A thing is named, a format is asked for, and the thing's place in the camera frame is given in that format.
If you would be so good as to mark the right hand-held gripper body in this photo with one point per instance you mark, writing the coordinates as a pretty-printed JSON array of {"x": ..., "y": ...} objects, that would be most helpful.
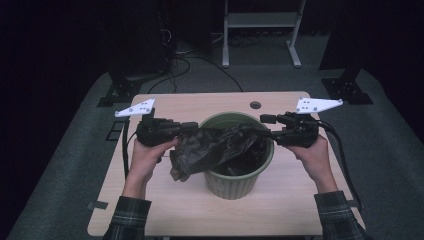
[{"x": 298, "y": 135}]

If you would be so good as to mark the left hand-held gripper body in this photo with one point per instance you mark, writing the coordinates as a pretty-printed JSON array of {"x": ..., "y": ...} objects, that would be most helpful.
[{"x": 156, "y": 131}]

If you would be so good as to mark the black plastic trash bag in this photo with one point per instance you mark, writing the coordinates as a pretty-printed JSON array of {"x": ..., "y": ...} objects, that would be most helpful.
[{"x": 206, "y": 150}]

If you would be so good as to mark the green plastic trash bin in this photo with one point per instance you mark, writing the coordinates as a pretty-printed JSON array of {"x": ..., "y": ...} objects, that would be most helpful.
[{"x": 233, "y": 186}]

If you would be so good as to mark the person's left hand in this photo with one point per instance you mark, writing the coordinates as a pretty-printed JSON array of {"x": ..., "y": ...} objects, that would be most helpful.
[{"x": 146, "y": 160}]

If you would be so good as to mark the person's right hand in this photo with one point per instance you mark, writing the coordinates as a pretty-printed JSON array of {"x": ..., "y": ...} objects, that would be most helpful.
[{"x": 316, "y": 160}]

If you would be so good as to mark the black stand base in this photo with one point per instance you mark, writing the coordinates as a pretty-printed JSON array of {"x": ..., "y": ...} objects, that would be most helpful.
[
  {"x": 346, "y": 90},
  {"x": 121, "y": 90}
]

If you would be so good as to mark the grey tape strip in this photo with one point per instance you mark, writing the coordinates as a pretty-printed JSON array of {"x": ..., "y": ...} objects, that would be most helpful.
[
  {"x": 97, "y": 205},
  {"x": 354, "y": 203}
]

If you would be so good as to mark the white metal stand frame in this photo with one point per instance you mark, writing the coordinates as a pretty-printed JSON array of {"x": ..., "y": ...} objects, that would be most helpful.
[{"x": 260, "y": 20}]

